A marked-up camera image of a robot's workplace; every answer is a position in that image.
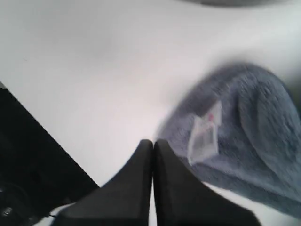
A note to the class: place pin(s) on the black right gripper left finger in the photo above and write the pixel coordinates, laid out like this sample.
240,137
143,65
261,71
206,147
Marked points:
122,201

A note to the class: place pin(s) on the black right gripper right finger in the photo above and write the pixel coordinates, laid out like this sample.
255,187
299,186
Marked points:
182,200

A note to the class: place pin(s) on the grey fleece towel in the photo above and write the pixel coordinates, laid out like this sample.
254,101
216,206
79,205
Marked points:
259,140

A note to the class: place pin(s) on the white care label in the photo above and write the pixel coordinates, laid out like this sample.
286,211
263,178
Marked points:
203,141

